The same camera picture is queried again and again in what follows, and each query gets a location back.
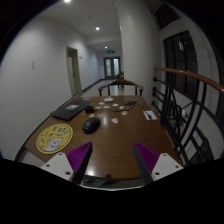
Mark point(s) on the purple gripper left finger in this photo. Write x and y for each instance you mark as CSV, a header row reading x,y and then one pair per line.
x,y
70,166

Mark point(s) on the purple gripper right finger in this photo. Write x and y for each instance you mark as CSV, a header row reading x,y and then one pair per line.
x,y
154,166

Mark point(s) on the round yellow mouse pad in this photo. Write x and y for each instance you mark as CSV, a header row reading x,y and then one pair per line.
x,y
54,138

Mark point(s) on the black computer mouse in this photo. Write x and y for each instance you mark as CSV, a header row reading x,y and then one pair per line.
x,y
91,125

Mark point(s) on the white sticker near mouse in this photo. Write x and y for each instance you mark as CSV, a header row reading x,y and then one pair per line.
x,y
115,120

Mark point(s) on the white notepad with pen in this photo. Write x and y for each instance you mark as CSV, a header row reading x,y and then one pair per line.
x,y
150,115

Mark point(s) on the dark grey laptop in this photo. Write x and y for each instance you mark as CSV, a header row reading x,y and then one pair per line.
x,y
70,110

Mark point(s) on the small black box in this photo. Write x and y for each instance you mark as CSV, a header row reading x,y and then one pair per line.
x,y
89,109

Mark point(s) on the pink round sticker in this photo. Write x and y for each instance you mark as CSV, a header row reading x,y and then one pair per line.
x,y
124,113

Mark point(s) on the black metal railing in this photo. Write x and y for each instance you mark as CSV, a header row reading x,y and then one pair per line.
x,y
182,123

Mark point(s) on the white small box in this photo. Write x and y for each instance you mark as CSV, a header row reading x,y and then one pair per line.
x,y
108,99

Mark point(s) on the wooden stair handrail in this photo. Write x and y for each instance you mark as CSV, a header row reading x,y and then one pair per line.
x,y
196,76

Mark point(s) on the double glass door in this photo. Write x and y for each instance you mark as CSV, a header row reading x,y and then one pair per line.
x,y
112,67

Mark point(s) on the side doorway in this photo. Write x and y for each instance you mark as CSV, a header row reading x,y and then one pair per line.
x,y
73,71

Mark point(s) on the dark window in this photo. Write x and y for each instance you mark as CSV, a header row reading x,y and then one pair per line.
x,y
181,55

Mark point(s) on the green exit sign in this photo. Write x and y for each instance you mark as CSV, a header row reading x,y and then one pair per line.
x,y
110,51

